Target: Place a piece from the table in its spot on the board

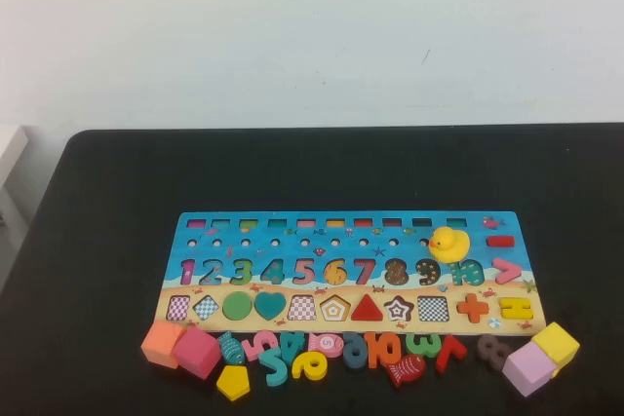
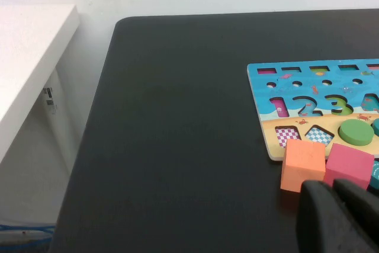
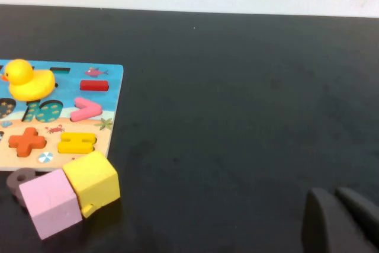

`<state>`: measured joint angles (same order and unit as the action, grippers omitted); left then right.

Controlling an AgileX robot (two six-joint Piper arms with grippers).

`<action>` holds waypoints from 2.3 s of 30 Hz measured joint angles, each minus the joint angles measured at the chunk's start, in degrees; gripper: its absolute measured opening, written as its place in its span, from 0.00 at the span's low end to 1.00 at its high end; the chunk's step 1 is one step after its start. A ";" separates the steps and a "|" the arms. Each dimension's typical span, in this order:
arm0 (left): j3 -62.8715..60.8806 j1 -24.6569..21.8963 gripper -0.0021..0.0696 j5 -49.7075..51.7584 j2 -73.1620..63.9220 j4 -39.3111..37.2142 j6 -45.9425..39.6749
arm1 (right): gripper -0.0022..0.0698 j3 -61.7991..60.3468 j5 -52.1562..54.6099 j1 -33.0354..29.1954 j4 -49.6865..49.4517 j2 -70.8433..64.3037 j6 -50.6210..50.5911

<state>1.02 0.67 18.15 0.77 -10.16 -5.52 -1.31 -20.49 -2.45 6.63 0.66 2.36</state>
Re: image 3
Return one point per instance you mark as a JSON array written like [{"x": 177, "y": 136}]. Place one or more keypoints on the colourful wooden puzzle board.
[{"x": 68, "y": 87}]

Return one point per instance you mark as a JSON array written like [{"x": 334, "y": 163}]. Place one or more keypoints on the brown number eight piece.
[{"x": 12, "y": 183}]

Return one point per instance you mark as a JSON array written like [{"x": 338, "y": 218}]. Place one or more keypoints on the yellow wooden cube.
[{"x": 91, "y": 182}]

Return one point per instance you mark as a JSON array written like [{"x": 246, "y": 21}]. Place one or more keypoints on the light pink wooden cube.
[{"x": 48, "y": 202}]

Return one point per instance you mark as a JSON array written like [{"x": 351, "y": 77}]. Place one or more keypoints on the pink greater-than sign piece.
[{"x": 94, "y": 108}]

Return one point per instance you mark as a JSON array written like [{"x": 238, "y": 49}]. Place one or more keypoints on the yellow rubber duck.
[{"x": 29, "y": 84}]

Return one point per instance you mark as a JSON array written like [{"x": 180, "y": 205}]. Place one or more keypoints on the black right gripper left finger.
[{"x": 325, "y": 229}]

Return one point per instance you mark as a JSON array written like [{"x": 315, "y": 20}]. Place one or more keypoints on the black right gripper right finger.
[{"x": 364, "y": 211}]

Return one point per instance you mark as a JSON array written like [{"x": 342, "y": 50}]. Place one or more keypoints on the orange plus sign piece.
[{"x": 27, "y": 142}]

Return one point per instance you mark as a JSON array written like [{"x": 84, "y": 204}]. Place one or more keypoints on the yellow equals sign piece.
[{"x": 77, "y": 143}]

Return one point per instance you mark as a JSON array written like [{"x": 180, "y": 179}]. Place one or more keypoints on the red minus sign piece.
[{"x": 94, "y": 85}]

